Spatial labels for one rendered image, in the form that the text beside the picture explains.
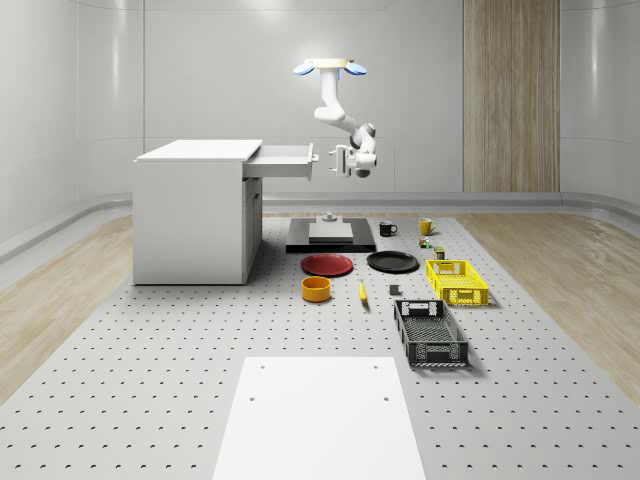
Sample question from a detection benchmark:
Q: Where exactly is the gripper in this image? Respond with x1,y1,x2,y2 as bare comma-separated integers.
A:
328,143,351,177

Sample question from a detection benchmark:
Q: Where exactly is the white drawer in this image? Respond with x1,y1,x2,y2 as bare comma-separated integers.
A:
242,142,320,184

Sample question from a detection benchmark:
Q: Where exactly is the black stove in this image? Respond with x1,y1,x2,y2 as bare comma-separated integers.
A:
285,210,377,254

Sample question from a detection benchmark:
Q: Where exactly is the red plate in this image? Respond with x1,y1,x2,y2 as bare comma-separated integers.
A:
300,253,354,277

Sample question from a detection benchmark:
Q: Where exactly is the black plate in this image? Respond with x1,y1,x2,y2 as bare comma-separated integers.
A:
366,250,420,274

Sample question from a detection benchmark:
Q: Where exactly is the yellow bowl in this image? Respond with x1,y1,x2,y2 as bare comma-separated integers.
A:
300,276,333,304

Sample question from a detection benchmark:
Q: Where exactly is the white cabinet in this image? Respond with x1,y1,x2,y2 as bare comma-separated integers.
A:
133,138,265,287

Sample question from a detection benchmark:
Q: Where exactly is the yellow basket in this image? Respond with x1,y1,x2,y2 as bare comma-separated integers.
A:
425,258,491,307

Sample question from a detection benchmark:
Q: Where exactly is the dark grey basket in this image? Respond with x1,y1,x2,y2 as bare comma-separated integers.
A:
393,298,471,370

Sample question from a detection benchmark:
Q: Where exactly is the white board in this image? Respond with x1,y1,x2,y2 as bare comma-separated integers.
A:
212,356,427,480

